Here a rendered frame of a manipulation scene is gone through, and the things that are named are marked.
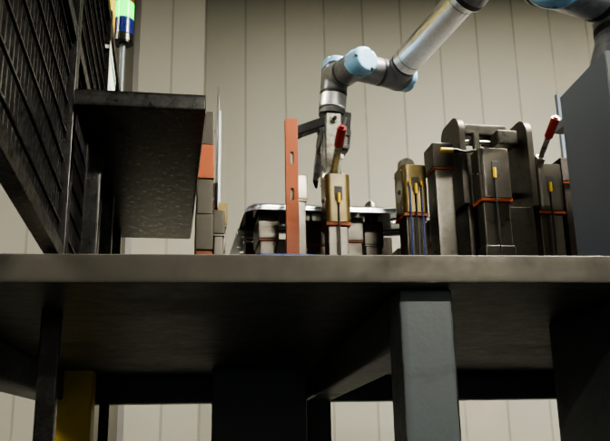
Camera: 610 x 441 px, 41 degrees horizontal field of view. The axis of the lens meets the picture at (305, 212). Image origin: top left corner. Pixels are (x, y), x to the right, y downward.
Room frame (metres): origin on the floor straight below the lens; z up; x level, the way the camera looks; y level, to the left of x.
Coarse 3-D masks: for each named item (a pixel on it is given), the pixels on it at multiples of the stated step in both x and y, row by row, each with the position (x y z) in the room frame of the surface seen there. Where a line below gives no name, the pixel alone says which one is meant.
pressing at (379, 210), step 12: (252, 204) 1.86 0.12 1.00; (264, 204) 1.86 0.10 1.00; (276, 204) 1.86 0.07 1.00; (252, 216) 1.96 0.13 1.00; (312, 216) 1.97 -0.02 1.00; (360, 216) 1.97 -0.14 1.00; (372, 216) 1.98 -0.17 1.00; (384, 216) 1.98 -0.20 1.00; (396, 216) 1.98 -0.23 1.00; (240, 228) 2.05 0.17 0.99; (252, 228) 2.06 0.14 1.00; (384, 228) 2.09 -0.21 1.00; (396, 228) 2.10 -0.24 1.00
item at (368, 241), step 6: (366, 222) 1.98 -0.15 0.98; (372, 222) 1.98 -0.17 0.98; (378, 222) 1.99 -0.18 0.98; (366, 228) 1.98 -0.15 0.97; (372, 228) 1.98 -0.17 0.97; (378, 228) 1.99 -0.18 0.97; (366, 234) 1.98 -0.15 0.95; (372, 234) 1.98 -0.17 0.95; (378, 234) 1.99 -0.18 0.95; (366, 240) 1.98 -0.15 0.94; (372, 240) 1.98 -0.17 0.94; (378, 240) 1.99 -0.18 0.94; (366, 246) 1.98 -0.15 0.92; (372, 246) 1.99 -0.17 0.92; (378, 246) 1.99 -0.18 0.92; (366, 252) 1.99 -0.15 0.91; (372, 252) 1.99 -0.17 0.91; (378, 252) 1.99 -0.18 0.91
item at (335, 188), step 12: (324, 180) 1.80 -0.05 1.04; (336, 180) 1.79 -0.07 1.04; (348, 180) 1.80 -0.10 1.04; (324, 192) 1.80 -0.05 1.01; (336, 192) 1.79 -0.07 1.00; (348, 192) 1.80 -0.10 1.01; (324, 204) 1.80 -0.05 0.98; (336, 204) 1.79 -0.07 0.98; (348, 204) 1.80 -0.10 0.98; (324, 216) 1.81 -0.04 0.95; (336, 216) 1.79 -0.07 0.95; (348, 216) 1.80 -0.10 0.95; (324, 228) 1.82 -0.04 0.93; (336, 228) 1.80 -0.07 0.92; (348, 228) 1.82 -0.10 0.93; (336, 240) 1.80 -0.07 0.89; (348, 240) 1.80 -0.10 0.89; (336, 252) 1.80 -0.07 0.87; (348, 252) 1.80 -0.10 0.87
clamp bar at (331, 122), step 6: (330, 114) 1.82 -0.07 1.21; (336, 114) 1.82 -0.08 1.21; (330, 120) 1.81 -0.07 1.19; (336, 120) 1.81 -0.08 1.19; (330, 126) 1.82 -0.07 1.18; (336, 126) 1.82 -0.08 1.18; (330, 132) 1.82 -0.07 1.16; (330, 138) 1.82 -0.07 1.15; (330, 144) 1.83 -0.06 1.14; (330, 150) 1.83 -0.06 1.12; (324, 156) 1.85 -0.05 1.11; (330, 156) 1.83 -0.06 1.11; (324, 162) 1.85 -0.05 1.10; (330, 162) 1.83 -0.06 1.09; (324, 168) 1.85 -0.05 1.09
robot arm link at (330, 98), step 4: (324, 92) 2.02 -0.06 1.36; (328, 92) 2.01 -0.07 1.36; (332, 92) 2.01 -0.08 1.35; (336, 92) 2.01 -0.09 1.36; (320, 96) 2.03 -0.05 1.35; (324, 96) 2.02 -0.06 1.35; (328, 96) 2.01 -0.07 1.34; (332, 96) 2.01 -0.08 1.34; (336, 96) 2.01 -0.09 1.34; (340, 96) 2.01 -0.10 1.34; (344, 96) 2.02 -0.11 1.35; (320, 100) 2.03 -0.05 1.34; (324, 100) 2.01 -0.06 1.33; (328, 100) 2.01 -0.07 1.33; (332, 100) 2.01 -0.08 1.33; (336, 100) 2.01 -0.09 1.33; (340, 100) 2.01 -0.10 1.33; (344, 100) 2.02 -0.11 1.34; (320, 104) 2.02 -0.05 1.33; (324, 104) 2.02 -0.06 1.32; (328, 104) 2.01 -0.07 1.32; (332, 104) 2.01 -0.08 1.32; (336, 104) 2.01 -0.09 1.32; (340, 104) 2.01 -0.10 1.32; (344, 104) 2.03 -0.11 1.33; (344, 108) 2.03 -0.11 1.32
